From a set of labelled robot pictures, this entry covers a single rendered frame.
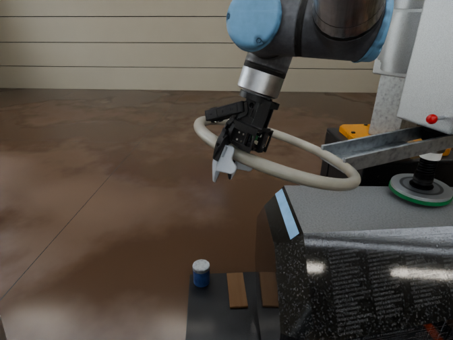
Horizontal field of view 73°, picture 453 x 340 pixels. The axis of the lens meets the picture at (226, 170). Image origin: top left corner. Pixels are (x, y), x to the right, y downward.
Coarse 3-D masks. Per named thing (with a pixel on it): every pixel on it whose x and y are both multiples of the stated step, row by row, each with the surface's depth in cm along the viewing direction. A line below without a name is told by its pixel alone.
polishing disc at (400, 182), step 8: (400, 176) 128; (408, 176) 128; (392, 184) 122; (400, 184) 122; (408, 184) 122; (440, 184) 122; (400, 192) 118; (408, 192) 116; (416, 192) 116; (424, 192) 116; (432, 192) 116; (440, 192) 116; (448, 192) 116; (424, 200) 113; (432, 200) 112; (440, 200) 112
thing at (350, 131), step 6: (342, 126) 211; (348, 126) 211; (354, 126) 211; (360, 126) 211; (366, 126) 211; (342, 132) 207; (348, 132) 200; (354, 132) 197; (360, 132) 200; (366, 132) 200; (348, 138) 199; (420, 138) 189
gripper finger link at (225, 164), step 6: (222, 150) 67; (228, 150) 67; (234, 150) 67; (222, 156) 68; (228, 156) 67; (216, 162) 67; (222, 162) 68; (228, 162) 67; (216, 168) 68; (222, 168) 68; (228, 168) 67; (234, 168) 66; (216, 174) 69
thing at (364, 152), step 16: (416, 128) 114; (336, 144) 104; (352, 144) 106; (368, 144) 109; (384, 144) 112; (400, 144) 111; (416, 144) 101; (432, 144) 104; (448, 144) 107; (352, 160) 94; (368, 160) 96; (384, 160) 99
